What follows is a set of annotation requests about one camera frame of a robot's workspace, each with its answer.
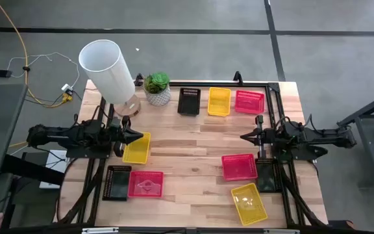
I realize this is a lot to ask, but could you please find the white flat box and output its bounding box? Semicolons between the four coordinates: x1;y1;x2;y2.
38;149;68;190

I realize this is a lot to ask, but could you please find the thin white cable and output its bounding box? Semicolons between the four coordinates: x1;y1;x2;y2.
6;51;81;88

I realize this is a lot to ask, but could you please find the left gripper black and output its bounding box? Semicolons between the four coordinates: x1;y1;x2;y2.
108;114;144;158

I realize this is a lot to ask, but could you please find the grey metal desk frame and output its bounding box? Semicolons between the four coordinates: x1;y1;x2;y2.
336;88;374;190

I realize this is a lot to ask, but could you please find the black plastic basket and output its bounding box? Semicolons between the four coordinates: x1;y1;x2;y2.
255;157;283;194
101;164;133;202
177;87;202;117

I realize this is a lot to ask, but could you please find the silver metal bracket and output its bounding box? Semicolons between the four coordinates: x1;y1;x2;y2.
264;228;301;234
81;227;120;234

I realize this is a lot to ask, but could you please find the red plastic basket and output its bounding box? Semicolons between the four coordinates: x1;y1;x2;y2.
127;170;165;200
234;90;266;116
221;153;259;182

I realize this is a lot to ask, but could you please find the black aluminium table frame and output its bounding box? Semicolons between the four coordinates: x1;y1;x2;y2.
55;70;329;234

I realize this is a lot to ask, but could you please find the white cylindrical lamp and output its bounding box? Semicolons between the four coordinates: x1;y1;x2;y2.
78;39;142;118

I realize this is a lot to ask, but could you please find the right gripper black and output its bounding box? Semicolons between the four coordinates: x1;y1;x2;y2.
240;114;276;159

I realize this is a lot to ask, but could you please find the yellow plastic basket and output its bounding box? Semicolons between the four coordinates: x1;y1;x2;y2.
121;131;152;165
206;86;232;118
230;182;269;227

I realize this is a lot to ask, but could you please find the yellow floor cable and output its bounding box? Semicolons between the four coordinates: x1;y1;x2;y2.
0;0;75;109

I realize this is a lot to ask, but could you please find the green succulent in white pot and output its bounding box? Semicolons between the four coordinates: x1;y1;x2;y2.
143;71;172;107

